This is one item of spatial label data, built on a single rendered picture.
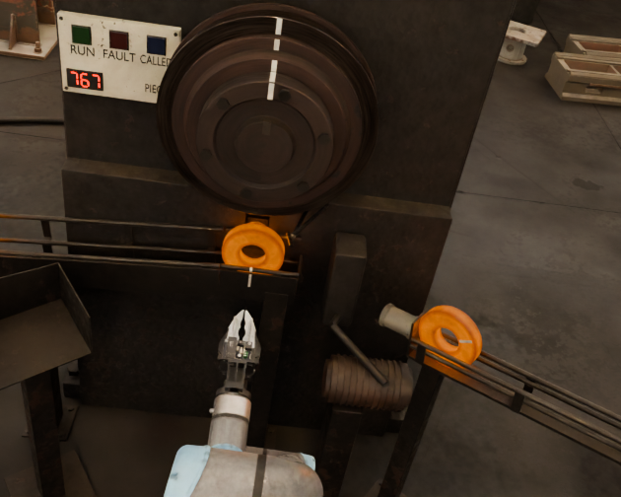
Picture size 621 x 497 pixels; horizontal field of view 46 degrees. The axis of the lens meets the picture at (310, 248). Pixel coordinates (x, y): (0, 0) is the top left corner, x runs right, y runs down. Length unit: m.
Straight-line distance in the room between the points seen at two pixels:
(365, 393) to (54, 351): 0.75
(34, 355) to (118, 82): 0.64
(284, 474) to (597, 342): 2.09
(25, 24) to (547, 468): 3.50
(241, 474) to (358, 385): 0.76
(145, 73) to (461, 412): 1.54
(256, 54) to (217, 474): 0.79
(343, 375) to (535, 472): 0.89
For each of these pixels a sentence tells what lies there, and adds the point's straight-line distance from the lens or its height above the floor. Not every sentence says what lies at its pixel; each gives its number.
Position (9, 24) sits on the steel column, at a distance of 4.54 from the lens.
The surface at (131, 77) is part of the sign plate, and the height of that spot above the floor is 1.12.
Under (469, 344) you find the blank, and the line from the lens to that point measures 1.70.
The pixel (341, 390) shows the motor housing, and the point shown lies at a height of 0.49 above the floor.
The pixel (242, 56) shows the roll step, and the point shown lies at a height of 1.27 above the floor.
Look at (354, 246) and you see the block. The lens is 1.77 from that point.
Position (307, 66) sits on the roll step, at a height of 1.27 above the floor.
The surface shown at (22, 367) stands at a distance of 1.74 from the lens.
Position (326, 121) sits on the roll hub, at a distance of 1.45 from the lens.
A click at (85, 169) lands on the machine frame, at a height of 0.87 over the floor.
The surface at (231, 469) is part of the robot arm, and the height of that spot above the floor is 0.94.
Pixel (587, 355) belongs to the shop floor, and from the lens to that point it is 2.99.
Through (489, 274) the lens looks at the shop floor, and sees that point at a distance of 3.17.
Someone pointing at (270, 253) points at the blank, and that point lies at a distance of 1.78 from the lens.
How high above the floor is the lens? 1.87
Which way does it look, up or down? 38 degrees down
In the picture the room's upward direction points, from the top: 10 degrees clockwise
